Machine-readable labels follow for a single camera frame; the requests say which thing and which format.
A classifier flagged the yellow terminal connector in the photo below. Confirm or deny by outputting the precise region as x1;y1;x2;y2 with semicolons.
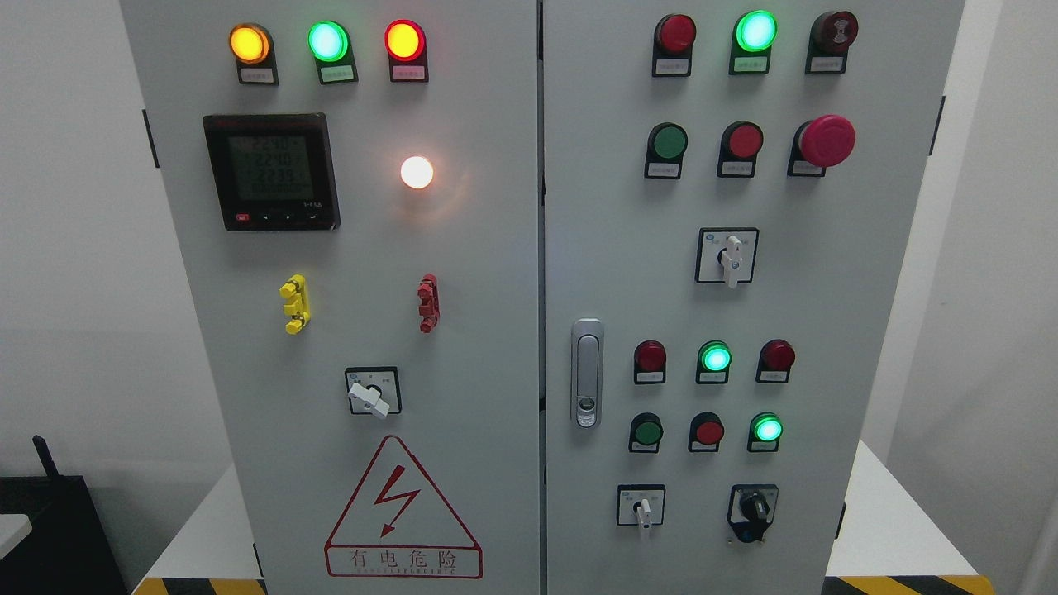
279;274;311;336

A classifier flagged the white selector switch bottom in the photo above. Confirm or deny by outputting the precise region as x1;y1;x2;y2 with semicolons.
616;483;665;543

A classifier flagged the black box with antenna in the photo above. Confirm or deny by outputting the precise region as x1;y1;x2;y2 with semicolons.
1;436;128;594

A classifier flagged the grey right cabinet door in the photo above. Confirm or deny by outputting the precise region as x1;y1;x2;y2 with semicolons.
541;1;964;594

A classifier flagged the green push button upper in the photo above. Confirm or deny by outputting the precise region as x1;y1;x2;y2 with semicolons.
645;121;689;180

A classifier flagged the black key selector switch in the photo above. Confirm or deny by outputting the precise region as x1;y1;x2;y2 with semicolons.
727;483;779;545

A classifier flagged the red indicator light middle left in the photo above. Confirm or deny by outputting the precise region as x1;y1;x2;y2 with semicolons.
632;340;665;385

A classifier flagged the dark red buzzer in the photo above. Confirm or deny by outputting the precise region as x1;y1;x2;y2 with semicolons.
805;10;859;74

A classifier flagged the white indicator light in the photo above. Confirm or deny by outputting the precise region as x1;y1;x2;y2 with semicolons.
399;155;435;191

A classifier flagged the yellow indicator light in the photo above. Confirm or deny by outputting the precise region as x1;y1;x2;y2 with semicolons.
229;22;279;84

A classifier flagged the red top indicator light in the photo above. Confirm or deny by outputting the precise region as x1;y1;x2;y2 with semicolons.
651;12;698;78

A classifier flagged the green top indicator light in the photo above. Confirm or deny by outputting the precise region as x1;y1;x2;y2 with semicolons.
729;10;778;75

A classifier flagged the red lit indicator light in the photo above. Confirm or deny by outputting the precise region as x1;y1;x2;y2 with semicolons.
384;19;428;83

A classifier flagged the white selector switch left door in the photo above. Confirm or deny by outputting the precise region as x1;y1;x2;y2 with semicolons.
345;366;402;419

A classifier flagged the red push button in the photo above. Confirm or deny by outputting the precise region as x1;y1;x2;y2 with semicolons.
687;412;725;453
717;121;764;179

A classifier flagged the green indicator light middle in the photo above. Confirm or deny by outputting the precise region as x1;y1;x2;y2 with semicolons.
695;340;731;385

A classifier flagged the red terminal connector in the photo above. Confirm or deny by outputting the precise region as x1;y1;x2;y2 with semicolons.
417;274;440;333

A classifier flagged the silver door handle lock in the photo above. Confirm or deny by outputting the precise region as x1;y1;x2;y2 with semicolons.
570;319;604;429

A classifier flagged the grey left cabinet door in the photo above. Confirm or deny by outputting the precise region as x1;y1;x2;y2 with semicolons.
121;1;541;594

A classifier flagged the red indicator light middle right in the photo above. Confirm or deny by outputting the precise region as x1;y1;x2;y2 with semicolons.
755;339;796;383

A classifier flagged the black digital power meter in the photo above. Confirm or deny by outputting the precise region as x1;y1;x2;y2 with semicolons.
202;112;341;232

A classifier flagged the green indicator light left door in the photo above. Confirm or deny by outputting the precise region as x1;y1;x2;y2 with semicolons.
307;20;359;84

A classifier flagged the red push button lower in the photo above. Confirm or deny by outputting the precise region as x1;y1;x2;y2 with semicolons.
687;412;725;453

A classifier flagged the red emergency stop button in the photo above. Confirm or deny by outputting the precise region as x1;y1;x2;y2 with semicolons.
787;114;856;178

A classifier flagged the green lit button lower right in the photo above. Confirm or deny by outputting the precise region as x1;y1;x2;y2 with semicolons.
746;412;784;453

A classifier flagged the grey cabinet door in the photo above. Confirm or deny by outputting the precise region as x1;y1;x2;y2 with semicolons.
121;1;541;594
541;1;964;594

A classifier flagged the white selector switch upper right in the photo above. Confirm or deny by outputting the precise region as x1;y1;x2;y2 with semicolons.
694;227;760;288

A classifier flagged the white selector switch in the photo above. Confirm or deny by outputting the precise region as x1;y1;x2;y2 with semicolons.
616;483;665;543
694;227;760;288

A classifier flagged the red push button upper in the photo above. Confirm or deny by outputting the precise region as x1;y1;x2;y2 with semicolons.
717;121;764;179

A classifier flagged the red electrical warning sticker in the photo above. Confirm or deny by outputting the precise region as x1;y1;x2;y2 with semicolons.
324;436;484;579

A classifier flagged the white platform with hazard stripes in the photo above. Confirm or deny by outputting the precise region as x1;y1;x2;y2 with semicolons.
135;445;995;594

